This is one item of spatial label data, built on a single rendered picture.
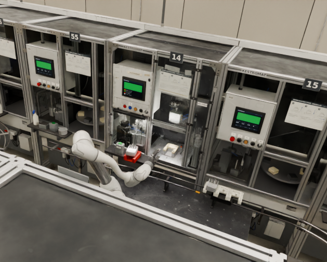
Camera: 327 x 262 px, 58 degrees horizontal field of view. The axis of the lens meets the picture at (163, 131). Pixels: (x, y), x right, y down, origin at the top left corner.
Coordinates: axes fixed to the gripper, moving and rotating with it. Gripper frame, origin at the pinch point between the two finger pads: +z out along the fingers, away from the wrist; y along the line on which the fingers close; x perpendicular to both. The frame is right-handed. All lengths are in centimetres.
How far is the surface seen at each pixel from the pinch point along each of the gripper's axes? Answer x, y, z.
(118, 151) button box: 47, -17, 8
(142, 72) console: 31, 68, 20
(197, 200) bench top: -45, -44, 6
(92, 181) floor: 109, -112, 50
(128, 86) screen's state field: 44, 52, 18
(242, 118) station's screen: -67, 49, 18
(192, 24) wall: 92, 61, 379
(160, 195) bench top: -9.1, -44.4, -4.3
